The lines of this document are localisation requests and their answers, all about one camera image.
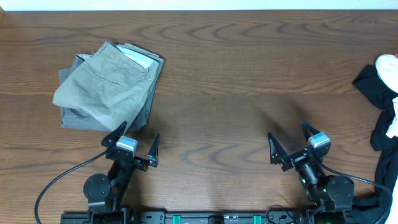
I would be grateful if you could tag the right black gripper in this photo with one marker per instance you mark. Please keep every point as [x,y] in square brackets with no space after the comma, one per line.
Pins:
[295,161]

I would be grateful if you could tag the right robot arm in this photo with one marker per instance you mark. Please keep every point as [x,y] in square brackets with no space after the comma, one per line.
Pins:
[331,195]

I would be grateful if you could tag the folded khaki pants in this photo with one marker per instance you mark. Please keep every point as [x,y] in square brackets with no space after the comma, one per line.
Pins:
[113,85]

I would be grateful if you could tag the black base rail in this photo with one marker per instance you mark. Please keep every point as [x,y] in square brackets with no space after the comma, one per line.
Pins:
[270,217]

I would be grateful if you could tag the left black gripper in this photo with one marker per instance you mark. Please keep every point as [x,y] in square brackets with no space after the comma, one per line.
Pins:
[152,160]

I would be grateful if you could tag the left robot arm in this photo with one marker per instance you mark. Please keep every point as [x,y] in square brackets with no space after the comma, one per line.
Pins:
[106,192]

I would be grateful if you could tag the white printed t-shirt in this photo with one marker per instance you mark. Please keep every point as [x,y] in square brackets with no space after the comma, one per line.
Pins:
[386,67]

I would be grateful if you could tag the black clothes pile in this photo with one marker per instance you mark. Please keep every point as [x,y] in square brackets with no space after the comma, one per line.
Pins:
[369,208]

